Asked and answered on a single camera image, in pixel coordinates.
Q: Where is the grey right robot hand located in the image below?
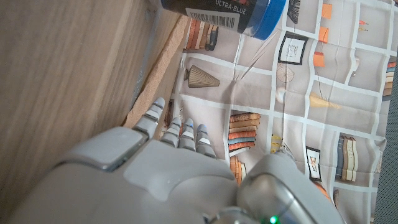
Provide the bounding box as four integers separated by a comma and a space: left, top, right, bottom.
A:
6, 96, 346, 224

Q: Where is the printed bookshelf backdrop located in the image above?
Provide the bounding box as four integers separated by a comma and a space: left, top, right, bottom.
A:
160, 0, 398, 224

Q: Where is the dark can with blue lid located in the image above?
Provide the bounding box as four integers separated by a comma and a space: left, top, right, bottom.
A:
160, 0, 287, 41

